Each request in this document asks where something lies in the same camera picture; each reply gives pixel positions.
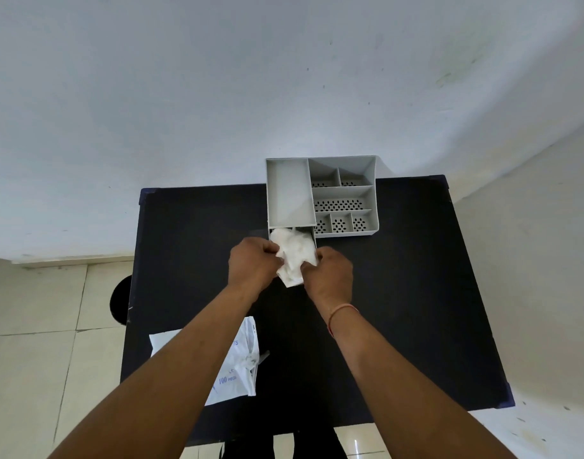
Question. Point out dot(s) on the person's left forearm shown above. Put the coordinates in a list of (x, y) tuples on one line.
[(177, 377)]

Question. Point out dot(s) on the person's right hand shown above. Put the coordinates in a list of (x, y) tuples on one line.
[(330, 281)]

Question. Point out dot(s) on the person's dark trousers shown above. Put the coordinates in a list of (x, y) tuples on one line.
[(316, 444)]

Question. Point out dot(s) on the black round stool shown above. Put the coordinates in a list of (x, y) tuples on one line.
[(121, 301)]

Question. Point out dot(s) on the white plastic tissue packet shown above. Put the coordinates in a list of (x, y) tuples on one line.
[(234, 368)]

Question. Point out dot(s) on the grey plastic compartment organizer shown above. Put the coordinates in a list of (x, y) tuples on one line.
[(340, 200)]

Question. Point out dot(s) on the person's right fingers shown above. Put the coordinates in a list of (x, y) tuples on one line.
[(311, 271)]

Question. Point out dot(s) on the orange thread wristband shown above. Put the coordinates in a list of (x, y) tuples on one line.
[(340, 314)]

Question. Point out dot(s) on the person's right forearm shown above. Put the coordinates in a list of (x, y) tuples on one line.
[(397, 387)]

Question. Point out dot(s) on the person's left fingers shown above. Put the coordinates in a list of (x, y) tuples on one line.
[(272, 249)]

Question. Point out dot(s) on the person's left hand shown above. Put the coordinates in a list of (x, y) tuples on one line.
[(251, 265)]

